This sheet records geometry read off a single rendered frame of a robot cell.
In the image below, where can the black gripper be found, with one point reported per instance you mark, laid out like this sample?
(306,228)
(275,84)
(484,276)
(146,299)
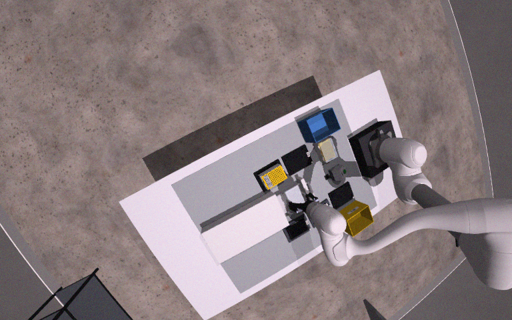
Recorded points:
(298,207)

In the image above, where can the blue bin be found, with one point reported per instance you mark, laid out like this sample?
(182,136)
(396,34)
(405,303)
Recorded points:
(320,126)

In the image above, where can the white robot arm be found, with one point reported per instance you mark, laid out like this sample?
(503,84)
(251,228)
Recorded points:
(483,227)

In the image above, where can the grey bench mat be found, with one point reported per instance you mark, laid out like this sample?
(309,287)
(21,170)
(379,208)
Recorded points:
(229,183)

